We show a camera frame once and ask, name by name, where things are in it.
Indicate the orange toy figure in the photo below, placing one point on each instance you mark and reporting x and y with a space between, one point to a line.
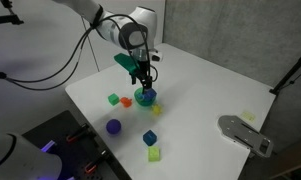
126 102

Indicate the black stand pole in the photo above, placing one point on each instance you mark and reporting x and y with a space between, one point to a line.
291 71

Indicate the dark blue cube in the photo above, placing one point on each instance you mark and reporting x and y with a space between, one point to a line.
150 137

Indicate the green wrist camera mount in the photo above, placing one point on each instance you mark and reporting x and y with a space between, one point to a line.
125 61

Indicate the yellow microbe shaped toy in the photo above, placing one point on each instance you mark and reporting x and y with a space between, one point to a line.
157 109

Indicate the black red toggle clamp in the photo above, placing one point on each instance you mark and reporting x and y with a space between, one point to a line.
78 133
96 163

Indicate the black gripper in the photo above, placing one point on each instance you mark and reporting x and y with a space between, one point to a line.
142 68

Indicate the blue toy block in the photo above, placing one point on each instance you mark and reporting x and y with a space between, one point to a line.
150 94

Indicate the green bowl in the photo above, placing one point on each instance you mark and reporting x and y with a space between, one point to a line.
144 102

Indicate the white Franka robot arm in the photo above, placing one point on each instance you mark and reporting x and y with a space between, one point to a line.
136 28

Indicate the yellow sticky note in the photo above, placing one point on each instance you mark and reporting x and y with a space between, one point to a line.
248 115

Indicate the black camera bracket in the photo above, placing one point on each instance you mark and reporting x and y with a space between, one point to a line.
6 19

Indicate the black perforated base board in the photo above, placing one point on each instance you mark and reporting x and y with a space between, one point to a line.
65 153

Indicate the lime green cube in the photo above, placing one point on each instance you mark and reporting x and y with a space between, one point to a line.
154 154

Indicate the grey metal mounting plate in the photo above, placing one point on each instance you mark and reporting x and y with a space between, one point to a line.
238 133

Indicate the purple bumpy ball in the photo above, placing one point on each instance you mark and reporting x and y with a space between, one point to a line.
113 126

